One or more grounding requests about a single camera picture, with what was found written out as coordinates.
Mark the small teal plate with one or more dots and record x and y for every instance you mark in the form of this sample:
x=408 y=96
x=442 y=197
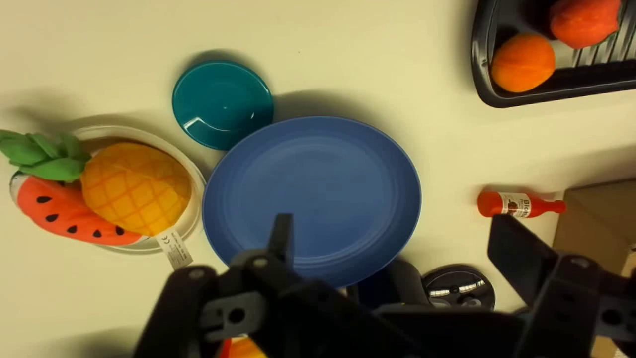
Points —
x=221 y=102

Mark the small white plate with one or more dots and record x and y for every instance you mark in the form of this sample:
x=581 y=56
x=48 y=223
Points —
x=98 y=136

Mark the cardboard box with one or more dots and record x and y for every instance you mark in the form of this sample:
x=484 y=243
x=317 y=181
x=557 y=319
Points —
x=599 y=223

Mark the red sauce bottle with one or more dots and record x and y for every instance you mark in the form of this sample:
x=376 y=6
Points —
x=515 y=203

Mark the plush pineapple toy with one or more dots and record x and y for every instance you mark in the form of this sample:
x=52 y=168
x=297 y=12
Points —
x=132 y=185

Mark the plush watermelon slice toy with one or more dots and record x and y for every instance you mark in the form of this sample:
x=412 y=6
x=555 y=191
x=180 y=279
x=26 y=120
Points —
x=60 y=209

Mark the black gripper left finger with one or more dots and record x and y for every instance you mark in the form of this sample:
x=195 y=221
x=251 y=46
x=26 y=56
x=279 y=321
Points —
x=199 y=309

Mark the plush orange toy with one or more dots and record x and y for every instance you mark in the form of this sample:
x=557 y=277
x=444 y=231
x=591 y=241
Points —
x=523 y=62

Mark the black grill tray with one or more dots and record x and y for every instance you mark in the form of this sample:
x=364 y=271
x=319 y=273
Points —
x=607 y=66

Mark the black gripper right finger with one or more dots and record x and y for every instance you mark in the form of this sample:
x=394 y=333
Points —
x=569 y=299

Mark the large blue plate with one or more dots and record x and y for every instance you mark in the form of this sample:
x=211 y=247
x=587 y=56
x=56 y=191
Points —
x=352 y=191

